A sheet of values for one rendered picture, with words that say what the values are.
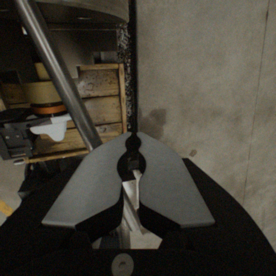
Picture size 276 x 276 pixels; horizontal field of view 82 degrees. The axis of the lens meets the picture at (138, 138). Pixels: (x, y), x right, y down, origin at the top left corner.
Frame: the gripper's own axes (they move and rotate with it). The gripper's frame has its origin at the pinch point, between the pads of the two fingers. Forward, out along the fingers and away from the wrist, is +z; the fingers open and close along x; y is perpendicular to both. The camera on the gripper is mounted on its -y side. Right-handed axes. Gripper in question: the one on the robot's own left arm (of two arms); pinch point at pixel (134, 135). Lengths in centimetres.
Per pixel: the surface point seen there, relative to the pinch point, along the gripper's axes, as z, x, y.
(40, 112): 15.7, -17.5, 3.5
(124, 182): 34, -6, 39
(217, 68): 159, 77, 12
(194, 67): 151, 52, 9
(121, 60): 72, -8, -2
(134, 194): 35, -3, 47
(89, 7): 9.9, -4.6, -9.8
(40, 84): 15.1, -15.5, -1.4
